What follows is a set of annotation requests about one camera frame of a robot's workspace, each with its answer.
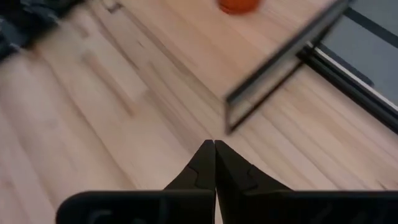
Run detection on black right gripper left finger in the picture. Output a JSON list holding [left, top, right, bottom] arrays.
[[164, 139, 216, 224]]

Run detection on orange-red faceted plastic tumbler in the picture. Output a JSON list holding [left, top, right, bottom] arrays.
[[217, 0, 261, 16]]

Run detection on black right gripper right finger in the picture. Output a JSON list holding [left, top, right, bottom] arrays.
[[214, 139, 292, 224]]

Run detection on wooden shelf black legs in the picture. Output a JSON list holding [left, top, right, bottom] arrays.
[[102, 0, 351, 134]]

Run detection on black aluminium table frame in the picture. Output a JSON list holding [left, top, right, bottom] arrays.
[[298, 46, 398, 134]]

